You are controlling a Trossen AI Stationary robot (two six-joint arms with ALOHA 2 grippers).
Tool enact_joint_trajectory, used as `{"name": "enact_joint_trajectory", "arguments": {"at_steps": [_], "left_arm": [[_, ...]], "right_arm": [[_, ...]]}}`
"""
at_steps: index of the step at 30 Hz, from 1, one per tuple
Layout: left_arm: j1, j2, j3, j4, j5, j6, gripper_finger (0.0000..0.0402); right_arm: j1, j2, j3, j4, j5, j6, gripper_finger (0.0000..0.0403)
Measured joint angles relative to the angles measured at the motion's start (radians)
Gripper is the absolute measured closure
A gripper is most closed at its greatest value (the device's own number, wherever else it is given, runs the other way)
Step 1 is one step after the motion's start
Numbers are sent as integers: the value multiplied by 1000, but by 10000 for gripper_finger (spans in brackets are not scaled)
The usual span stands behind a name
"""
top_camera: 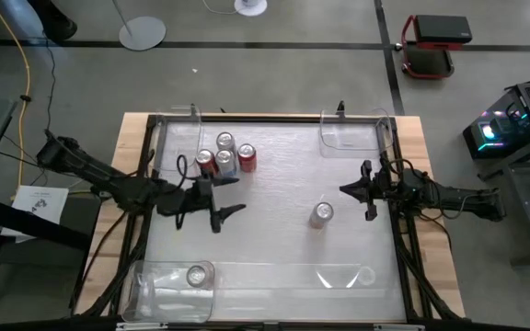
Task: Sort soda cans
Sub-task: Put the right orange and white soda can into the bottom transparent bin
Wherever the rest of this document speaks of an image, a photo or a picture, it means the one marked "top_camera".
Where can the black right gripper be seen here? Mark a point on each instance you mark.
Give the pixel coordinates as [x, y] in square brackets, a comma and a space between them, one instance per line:
[373, 190]

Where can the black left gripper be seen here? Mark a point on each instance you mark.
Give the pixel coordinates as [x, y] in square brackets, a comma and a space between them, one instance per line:
[196, 198]

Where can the blue and silver soda can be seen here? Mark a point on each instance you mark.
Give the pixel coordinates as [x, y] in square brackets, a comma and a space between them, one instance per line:
[226, 162]
[225, 140]

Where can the red soda can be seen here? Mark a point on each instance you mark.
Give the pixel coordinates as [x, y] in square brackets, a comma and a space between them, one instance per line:
[206, 161]
[247, 157]

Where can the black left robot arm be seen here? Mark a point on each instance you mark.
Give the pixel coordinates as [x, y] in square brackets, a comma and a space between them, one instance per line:
[108, 177]

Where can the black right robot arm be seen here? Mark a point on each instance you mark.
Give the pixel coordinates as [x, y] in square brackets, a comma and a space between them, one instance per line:
[453, 197]

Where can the clear plastic bin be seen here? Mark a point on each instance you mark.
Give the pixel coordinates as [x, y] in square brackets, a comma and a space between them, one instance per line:
[164, 299]
[177, 133]
[352, 138]

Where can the small black clamp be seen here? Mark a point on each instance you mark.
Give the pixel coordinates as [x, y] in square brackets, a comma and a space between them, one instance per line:
[341, 107]

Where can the red and black cart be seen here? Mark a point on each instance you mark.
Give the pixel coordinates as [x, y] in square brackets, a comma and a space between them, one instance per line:
[444, 28]

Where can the white printed paper sheet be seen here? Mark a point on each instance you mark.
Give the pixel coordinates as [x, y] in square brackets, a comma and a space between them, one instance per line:
[39, 202]

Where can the white fan base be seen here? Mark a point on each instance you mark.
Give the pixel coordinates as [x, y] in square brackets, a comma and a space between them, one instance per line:
[250, 8]

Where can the black side table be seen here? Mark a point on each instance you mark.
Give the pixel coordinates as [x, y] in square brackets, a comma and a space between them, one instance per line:
[16, 220]

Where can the person's shoe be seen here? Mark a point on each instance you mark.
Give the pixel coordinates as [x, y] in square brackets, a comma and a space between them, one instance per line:
[60, 25]

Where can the person's leg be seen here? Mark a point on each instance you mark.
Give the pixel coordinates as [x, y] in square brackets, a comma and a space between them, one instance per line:
[12, 11]

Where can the black metal table frame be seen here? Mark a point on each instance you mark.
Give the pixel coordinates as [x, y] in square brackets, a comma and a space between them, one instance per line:
[292, 118]

